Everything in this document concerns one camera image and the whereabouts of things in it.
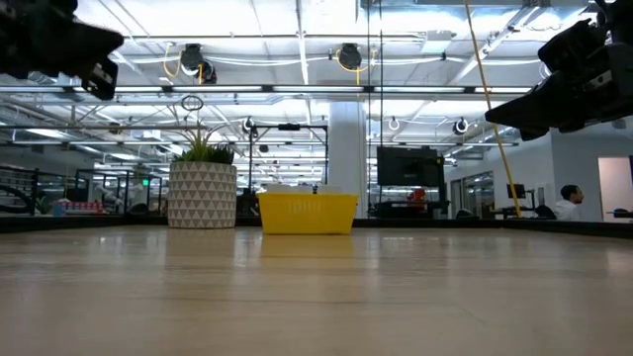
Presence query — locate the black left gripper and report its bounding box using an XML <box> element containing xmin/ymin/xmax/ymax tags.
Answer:
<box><xmin>0</xmin><ymin>0</ymin><xmax>125</xmax><ymax>102</ymax></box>

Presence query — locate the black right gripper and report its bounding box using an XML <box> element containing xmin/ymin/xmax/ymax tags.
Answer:
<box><xmin>485</xmin><ymin>0</ymin><xmax>617</xmax><ymax>142</ymax></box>

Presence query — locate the yellow plastic basket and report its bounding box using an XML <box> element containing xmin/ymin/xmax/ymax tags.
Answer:
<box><xmin>257</xmin><ymin>192</ymin><xmax>359</xmax><ymax>235</ymax></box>

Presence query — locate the person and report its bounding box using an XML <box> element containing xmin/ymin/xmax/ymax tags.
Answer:
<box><xmin>552</xmin><ymin>184</ymin><xmax>587</xmax><ymax>223</ymax></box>

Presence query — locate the black monitor screen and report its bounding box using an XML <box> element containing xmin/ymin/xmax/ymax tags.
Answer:
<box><xmin>376</xmin><ymin>145</ymin><xmax>446</xmax><ymax>188</ymax></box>

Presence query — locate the long light bar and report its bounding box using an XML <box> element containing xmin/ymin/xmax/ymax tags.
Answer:
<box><xmin>0</xmin><ymin>83</ymin><xmax>533</xmax><ymax>96</ymax></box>

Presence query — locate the thin black vertical pole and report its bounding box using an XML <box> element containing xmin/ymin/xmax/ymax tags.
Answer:
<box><xmin>366</xmin><ymin>0</ymin><xmax>372</xmax><ymax>219</ymax></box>
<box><xmin>378</xmin><ymin>0</ymin><xmax>384</xmax><ymax>149</ymax></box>

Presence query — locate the red box row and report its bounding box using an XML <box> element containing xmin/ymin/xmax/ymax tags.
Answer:
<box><xmin>61</xmin><ymin>200</ymin><xmax>105</xmax><ymax>215</ymax></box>

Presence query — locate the white building column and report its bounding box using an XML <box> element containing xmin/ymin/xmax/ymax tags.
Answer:
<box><xmin>328</xmin><ymin>101</ymin><xmax>369</xmax><ymax>219</ymax></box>

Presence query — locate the succulent in patterned white pot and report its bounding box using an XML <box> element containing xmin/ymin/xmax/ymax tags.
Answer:
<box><xmin>166</xmin><ymin>121</ymin><xmax>238</xmax><ymax>230</ymax></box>

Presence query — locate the yellow hanging cable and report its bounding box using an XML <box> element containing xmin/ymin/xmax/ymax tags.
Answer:
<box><xmin>463</xmin><ymin>0</ymin><xmax>523</xmax><ymax>220</ymax></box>

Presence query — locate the black hanging cable loop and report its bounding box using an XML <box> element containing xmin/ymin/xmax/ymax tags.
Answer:
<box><xmin>180</xmin><ymin>94</ymin><xmax>205</xmax><ymax>113</ymax></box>

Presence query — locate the black aluminium table frame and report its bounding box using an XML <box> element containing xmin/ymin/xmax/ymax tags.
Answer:
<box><xmin>0</xmin><ymin>215</ymin><xmax>633</xmax><ymax>241</ymax></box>

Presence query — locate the black metal rack frame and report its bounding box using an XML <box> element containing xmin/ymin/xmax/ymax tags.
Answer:
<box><xmin>248</xmin><ymin>123</ymin><xmax>329</xmax><ymax>195</ymax></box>

